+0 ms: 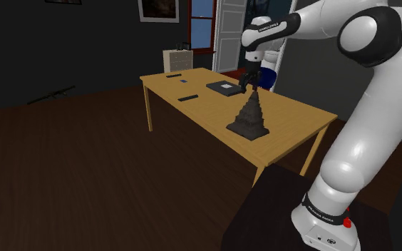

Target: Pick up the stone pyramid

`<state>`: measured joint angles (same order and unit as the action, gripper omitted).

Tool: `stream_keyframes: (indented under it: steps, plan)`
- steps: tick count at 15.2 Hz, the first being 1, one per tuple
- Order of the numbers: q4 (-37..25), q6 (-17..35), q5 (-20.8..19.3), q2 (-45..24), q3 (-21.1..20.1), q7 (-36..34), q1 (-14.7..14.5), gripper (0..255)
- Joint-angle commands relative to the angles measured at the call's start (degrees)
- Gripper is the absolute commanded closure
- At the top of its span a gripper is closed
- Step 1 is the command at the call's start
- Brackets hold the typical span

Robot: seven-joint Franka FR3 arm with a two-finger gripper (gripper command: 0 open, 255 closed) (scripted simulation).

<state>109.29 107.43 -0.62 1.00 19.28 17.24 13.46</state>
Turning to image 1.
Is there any dark robot stand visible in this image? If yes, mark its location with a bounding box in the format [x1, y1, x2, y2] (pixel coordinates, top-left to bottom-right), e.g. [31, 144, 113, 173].
[220, 163, 394, 251]

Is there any dark framed wall picture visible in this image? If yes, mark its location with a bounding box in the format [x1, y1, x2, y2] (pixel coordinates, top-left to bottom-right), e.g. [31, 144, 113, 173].
[44, 0, 83, 6]

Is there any red framed window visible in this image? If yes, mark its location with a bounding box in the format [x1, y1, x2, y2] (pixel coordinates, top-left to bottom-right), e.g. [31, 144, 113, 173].
[187, 0, 218, 55]

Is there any white panelled door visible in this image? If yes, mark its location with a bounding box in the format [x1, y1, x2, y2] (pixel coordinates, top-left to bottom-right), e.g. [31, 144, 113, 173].
[212, 0, 249, 73]

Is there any wooden table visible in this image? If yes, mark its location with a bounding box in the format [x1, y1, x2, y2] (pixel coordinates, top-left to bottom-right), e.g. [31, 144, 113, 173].
[139, 67, 339, 187]

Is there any white framed wall picture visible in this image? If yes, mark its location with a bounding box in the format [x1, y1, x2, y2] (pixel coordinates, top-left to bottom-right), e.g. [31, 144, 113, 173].
[138, 0, 180, 24]

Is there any dark grey flat book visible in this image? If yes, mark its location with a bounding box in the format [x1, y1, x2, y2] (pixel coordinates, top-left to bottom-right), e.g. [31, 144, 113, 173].
[206, 80, 242, 97]

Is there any black long floor object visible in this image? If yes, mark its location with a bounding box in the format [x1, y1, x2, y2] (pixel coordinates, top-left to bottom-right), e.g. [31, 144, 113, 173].
[26, 85, 76, 106]

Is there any dark grey pyramid temple figure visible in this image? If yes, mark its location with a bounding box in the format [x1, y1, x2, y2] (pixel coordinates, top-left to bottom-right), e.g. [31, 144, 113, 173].
[225, 91, 270, 141]

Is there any beige chest of drawers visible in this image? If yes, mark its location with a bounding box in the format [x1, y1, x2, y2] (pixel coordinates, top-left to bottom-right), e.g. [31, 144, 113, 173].
[163, 49, 194, 73]

